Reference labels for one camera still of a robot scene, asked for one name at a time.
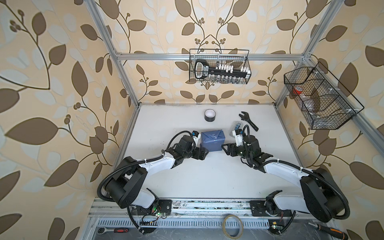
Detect wire basket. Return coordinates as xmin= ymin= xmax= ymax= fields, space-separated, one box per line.
xmin=284 ymin=62 xmax=364 ymax=130
xmin=189 ymin=48 xmax=252 ymax=85

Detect black tape roll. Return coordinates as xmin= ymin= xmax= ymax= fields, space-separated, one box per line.
xmin=204 ymin=109 xmax=216 ymax=122

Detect black adjustable wrench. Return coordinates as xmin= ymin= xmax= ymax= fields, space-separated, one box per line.
xmin=239 ymin=111 xmax=259 ymax=132

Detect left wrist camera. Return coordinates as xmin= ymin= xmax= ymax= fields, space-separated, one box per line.
xmin=192 ymin=131 xmax=201 ymax=146

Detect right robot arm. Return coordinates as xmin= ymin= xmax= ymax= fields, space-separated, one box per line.
xmin=222 ymin=135 xmax=351 ymax=223

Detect clear tape ring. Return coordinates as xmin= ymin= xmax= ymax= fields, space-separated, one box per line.
xmin=221 ymin=214 xmax=244 ymax=240

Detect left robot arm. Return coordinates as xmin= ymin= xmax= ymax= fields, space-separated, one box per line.
xmin=97 ymin=131 xmax=209 ymax=235

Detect red object in basket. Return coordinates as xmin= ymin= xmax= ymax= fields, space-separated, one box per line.
xmin=292 ymin=86 xmax=304 ymax=96

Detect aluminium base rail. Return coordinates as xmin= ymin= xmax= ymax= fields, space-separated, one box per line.
xmin=88 ymin=198 xmax=316 ymax=221

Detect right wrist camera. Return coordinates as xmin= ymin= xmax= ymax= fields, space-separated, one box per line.
xmin=233 ymin=129 xmax=243 ymax=147

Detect right wire basket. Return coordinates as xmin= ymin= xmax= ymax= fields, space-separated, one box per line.
xmin=284 ymin=62 xmax=364 ymax=130

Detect white tape dispenser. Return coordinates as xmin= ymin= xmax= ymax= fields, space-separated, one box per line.
xmin=231 ymin=121 xmax=243 ymax=133

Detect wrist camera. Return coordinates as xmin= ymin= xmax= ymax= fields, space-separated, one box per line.
xmin=233 ymin=129 xmax=243 ymax=147
xmin=192 ymin=131 xmax=201 ymax=146

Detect socket set holder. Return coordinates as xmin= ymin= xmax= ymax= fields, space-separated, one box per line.
xmin=192 ymin=60 xmax=252 ymax=82

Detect back wire basket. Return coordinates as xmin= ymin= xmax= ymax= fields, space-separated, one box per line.
xmin=189 ymin=48 xmax=252 ymax=85

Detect red handled ratchet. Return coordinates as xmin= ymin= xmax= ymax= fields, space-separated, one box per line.
xmin=96 ymin=227 xmax=129 ymax=235

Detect orange handled screwdriver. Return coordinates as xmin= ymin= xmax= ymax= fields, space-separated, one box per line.
xmin=308 ymin=223 xmax=349 ymax=240

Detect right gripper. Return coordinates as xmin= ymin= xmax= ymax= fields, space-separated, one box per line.
xmin=221 ymin=141 xmax=252 ymax=161

